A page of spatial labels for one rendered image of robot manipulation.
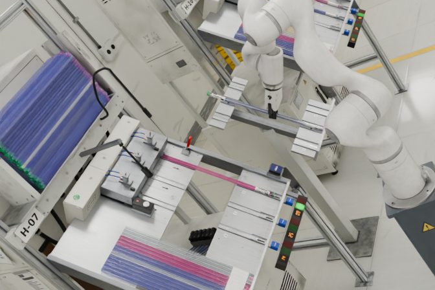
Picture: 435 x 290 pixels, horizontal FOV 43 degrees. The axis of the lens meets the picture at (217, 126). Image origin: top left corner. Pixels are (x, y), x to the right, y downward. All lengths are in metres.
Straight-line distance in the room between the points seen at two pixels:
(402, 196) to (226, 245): 0.66
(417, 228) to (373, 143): 0.39
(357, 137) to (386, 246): 1.22
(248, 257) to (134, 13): 1.55
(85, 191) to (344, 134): 0.99
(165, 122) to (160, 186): 2.47
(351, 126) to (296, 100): 1.46
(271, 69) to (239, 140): 1.32
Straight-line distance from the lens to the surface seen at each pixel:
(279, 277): 2.71
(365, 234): 2.97
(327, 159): 3.29
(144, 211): 2.14
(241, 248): 2.11
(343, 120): 1.71
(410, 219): 1.99
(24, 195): 2.03
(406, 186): 1.91
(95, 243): 2.11
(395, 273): 2.76
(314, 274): 2.99
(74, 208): 2.12
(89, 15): 4.51
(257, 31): 1.67
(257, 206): 2.23
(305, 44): 1.70
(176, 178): 2.27
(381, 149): 1.80
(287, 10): 1.70
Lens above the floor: 2.00
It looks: 24 degrees down
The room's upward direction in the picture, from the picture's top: 39 degrees counter-clockwise
